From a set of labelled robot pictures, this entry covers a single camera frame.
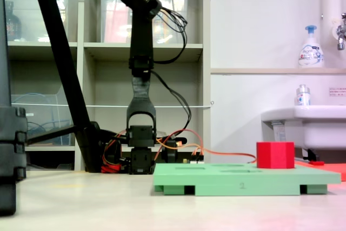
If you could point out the white soap pump bottle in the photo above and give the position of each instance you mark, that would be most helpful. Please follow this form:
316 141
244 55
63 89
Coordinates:
311 52

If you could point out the red octagonal pillar block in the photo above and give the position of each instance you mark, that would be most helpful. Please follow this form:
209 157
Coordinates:
275 155

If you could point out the black sink bracket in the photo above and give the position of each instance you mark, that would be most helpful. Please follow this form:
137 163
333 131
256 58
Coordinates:
311 155

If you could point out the clear file tray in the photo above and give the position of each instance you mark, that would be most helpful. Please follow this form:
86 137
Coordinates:
38 114

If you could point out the dark glass bottle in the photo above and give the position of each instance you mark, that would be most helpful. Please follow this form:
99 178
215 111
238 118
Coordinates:
13 25

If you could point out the large clear plastic bin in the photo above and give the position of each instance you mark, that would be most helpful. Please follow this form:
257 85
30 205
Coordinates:
113 22

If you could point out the yellow labelled bottle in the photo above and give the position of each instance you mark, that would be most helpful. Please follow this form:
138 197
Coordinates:
162 30

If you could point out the orange flat block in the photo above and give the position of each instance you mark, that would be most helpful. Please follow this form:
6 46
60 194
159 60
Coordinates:
335 169

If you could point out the metal faucet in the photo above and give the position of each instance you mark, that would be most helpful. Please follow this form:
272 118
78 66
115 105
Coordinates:
340 36

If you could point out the small red flat piece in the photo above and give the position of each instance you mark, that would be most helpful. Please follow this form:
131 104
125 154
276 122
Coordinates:
316 163

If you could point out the circuit board with connectors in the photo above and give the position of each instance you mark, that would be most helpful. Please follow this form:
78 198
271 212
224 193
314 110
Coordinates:
197 160

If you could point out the notched black stack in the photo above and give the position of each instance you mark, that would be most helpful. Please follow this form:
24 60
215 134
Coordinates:
12 144

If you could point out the black table clamp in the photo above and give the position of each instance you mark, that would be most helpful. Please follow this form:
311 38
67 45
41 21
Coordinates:
169 155

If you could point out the beige shelf unit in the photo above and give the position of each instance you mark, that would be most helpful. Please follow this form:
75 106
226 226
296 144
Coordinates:
108 52

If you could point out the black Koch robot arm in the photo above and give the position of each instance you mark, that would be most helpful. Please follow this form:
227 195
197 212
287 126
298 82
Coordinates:
142 36

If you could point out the white sink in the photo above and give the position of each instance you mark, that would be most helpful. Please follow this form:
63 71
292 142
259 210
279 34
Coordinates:
319 128

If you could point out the dark grey post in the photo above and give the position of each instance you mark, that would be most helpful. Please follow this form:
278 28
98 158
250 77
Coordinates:
5 39

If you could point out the small clear sanitizer bottle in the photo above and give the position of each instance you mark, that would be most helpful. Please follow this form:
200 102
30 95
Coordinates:
302 97

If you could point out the clear plastic storage bin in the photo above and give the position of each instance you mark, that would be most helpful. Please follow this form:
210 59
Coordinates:
29 17

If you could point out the thin black tripod leg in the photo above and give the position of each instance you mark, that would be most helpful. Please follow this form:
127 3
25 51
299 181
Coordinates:
51 134

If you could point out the green shape sorter board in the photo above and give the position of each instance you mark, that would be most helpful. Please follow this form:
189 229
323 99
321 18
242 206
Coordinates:
216 179

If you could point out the thick black tripod leg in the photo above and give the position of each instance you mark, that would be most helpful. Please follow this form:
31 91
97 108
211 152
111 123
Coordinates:
62 52

